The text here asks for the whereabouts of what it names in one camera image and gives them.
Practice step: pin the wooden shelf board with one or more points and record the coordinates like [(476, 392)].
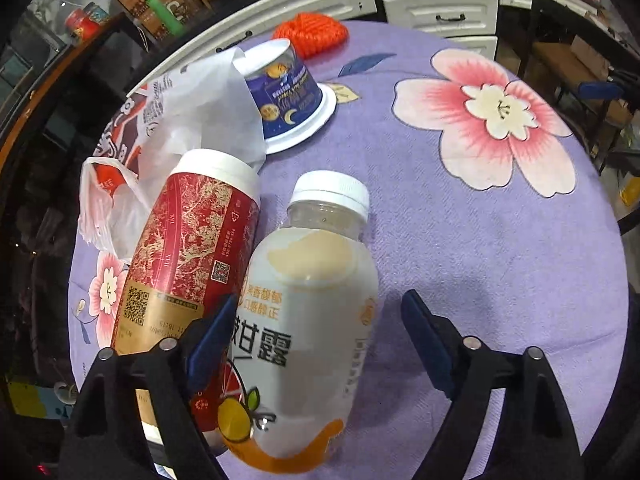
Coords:
[(570, 70)]

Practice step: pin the orange knitted pad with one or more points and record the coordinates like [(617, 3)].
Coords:
[(312, 32)]

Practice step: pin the red and gold canister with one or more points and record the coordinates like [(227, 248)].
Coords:
[(185, 240)]

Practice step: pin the white plastic bag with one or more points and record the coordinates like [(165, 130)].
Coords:
[(200, 110)]

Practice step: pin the purple floral tablecloth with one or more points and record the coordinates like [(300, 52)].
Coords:
[(475, 250)]

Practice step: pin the blue ice cream cup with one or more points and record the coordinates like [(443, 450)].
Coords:
[(285, 95)]

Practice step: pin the white juice bottle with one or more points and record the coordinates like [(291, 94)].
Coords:
[(310, 310)]

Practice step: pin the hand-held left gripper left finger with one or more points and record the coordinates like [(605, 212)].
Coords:
[(210, 342)]

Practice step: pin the green plastic bottle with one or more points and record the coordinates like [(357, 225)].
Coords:
[(167, 17)]

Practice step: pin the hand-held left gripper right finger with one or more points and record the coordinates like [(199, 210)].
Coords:
[(425, 345)]

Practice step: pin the yellow paper note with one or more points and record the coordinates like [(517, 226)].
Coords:
[(27, 400)]

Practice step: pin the red can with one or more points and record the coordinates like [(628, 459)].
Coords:
[(85, 22)]

